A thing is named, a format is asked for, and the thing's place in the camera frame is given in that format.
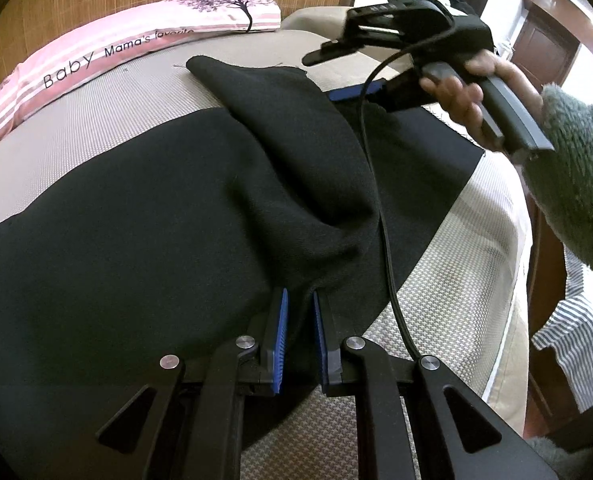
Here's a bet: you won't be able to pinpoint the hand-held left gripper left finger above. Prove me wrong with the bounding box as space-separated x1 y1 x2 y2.
95 287 290 480

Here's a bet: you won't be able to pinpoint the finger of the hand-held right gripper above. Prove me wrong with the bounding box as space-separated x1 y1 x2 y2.
327 71 429 114
301 35 374 67

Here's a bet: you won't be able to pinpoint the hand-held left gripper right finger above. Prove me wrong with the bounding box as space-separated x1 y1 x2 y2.
312 289 559 480

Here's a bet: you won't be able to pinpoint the black pants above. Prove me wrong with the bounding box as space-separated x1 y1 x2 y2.
0 55 484 480

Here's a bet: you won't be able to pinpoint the person's right forearm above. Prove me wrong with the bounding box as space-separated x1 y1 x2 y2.
519 82 593 308

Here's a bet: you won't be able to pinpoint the person's right hand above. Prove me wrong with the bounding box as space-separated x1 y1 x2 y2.
419 50 544 153

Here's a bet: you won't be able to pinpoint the brown wooden door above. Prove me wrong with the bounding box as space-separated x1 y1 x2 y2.
506 0 593 81

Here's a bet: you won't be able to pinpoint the pink striped pillow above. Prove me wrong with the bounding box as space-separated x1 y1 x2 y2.
0 0 282 153

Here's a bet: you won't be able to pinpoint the beige woven bed mat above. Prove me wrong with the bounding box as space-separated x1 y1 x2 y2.
0 7 534 480

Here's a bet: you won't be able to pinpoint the grey striped cloth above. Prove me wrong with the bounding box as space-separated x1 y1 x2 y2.
531 247 593 416

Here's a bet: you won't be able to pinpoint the black cable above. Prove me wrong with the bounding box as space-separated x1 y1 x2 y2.
360 22 482 361

